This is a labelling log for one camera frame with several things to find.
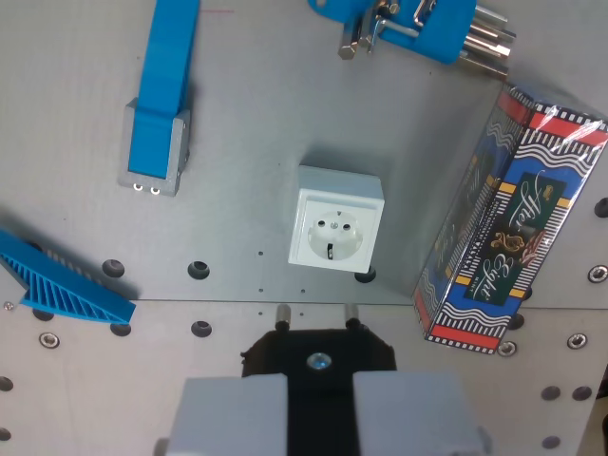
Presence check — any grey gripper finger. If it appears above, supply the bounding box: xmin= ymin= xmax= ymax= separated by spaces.
xmin=167 ymin=374 xmax=290 ymax=456
xmin=352 ymin=370 xmax=492 ymax=456

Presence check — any black two-pin power plug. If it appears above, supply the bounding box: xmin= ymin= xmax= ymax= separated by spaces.
xmin=240 ymin=303 xmax=398 ymax=456

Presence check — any After Eight chocolate box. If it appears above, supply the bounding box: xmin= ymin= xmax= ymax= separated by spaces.
xmin=411 ymin=84 xmax=608 ymax=355

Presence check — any blue ribbed plastic wedge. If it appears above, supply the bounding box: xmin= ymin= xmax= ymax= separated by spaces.
xmin=0 ymin=229 xmax=138 ymax=327

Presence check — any long blue plastic bar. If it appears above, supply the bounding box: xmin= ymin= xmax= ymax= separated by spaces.
xmin=127 ymin=0 xmax=201 ymax=180

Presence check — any large silver hex key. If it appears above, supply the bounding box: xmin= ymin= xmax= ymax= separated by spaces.
xmin=337 ymin=10 xmax=374 ymax=62

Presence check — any dark hex key bundle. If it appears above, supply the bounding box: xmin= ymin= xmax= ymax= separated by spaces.
xmin=457 ymin=5 xmax=518 ymax=80

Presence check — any thin silver hex key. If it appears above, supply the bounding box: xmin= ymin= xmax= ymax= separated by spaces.
xmin=358 ymin=0 xmax=421 ymax=54

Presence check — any blue hex key holder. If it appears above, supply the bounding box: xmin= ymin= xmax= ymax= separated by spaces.
xmin=307 ymin=0 xmax=478 ymax=66

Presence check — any silver bent hex key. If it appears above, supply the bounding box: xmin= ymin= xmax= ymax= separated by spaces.
xmin=412 ymin=0 xmax=437 ymax=26

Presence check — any white wall socket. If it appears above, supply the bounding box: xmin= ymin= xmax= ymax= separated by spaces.
xmin=287 ymin=164 xmax=385 ymax=274

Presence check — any grey bracket holder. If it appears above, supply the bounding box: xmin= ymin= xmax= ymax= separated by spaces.
xmin=117 ymin=97 xmax=192 ymax=198

